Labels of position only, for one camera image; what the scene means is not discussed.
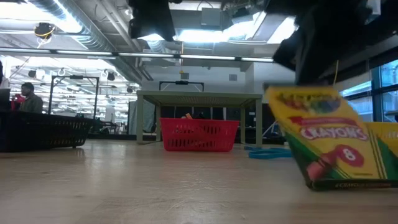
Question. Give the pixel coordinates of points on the Crayola crayon box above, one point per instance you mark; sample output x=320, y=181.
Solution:
x=335, y=149

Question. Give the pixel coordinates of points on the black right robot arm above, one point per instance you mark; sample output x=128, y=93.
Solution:
x=342, y=6

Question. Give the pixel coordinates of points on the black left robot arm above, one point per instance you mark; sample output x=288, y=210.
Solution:
x=152, y=18

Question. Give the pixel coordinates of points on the yellow plastic basket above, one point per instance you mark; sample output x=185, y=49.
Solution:
x=388, y=130

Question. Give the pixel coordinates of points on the blue silicone wristband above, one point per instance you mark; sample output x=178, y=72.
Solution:
x=270, y=154
x=253, y=148

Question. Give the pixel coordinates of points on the green perforated metal shelf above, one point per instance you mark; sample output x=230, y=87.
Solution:
x=199, y=99

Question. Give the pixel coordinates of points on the red plastic basket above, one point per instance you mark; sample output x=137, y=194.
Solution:
x=199, y=137

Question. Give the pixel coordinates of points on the long ceiling light bar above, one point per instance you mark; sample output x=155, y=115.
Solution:
x=84, y=53

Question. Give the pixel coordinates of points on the black plastic basket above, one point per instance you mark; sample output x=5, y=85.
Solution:
x=46, y=130

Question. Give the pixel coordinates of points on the person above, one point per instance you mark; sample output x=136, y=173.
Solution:
x=31, y=104

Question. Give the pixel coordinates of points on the black metal stand frame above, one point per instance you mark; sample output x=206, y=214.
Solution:
x=182, y=82
x=73, y=76

